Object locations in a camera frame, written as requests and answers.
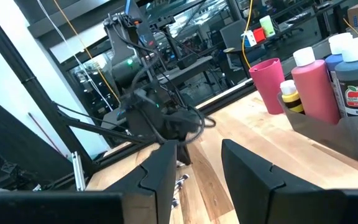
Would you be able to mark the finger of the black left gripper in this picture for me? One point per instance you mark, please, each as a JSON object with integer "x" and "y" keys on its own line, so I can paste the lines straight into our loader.
{"x": 185, "y": 154}

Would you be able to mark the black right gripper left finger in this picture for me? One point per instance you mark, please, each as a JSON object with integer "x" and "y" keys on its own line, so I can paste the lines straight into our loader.
{"x": 154, "y": 186}

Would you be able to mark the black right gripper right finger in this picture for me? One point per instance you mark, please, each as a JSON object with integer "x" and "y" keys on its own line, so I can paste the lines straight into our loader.
{"x": 250, "y": 180}

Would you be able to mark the small yellow black-striped paint bottle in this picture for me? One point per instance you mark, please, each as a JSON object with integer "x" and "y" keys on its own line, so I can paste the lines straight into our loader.
{"x": 292, "y": 99}

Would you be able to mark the large coral red paint bottle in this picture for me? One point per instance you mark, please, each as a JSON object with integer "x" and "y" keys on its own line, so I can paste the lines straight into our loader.
{"x": 317, "y": 90}

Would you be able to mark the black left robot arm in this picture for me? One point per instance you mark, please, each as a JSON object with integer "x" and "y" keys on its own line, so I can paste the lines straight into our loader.
{"x": 126, "y": 62}

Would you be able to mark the grey office desk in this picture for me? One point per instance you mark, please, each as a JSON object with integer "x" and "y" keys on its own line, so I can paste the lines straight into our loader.
{"x": 188, "y": 68}

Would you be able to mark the red plastic cup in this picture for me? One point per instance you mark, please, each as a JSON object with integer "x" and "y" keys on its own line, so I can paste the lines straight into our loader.
{"x": 267, "y": 90}

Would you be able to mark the grey plastic caddy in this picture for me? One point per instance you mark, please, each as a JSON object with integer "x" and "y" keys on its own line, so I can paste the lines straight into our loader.
{"x": 337, "y": 137}

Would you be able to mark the grey office chair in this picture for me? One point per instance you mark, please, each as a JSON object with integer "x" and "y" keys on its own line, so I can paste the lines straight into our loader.
{"x": 233, "y": 37}

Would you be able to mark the white blue carton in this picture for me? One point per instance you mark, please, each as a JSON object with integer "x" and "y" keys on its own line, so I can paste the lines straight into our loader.
{"x": 249, "y": 39}

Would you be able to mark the small red box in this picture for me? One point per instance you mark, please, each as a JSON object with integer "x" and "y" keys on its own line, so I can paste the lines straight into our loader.
{"x": 259, "y": 35}

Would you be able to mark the light green cup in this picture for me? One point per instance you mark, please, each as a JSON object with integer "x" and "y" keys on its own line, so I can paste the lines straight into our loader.
{"x": 267, "y": 26}

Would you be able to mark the silver aluminium rail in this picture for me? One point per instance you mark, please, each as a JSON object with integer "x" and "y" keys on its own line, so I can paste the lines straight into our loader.
{"x": 79, "y": 171}

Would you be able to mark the black aluminium rig frame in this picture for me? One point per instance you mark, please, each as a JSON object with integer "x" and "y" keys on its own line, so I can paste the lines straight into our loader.
{"x": 26, "y": 77}

